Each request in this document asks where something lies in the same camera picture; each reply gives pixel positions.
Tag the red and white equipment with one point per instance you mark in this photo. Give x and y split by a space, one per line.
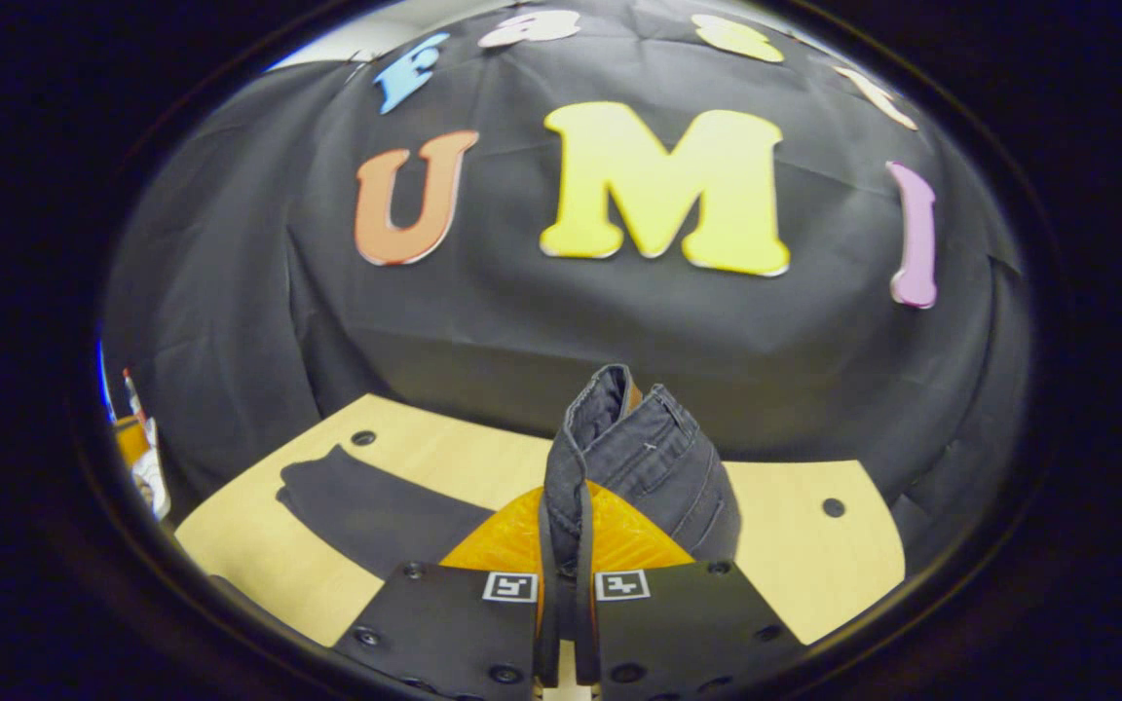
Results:
144 458

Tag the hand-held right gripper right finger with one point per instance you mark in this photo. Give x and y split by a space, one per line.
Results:
688 623

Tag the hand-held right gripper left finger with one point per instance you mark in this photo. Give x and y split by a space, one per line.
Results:
454 623

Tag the black backdrop cloth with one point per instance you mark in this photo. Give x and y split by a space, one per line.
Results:
522 321

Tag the black jeans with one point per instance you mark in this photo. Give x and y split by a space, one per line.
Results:
639 448

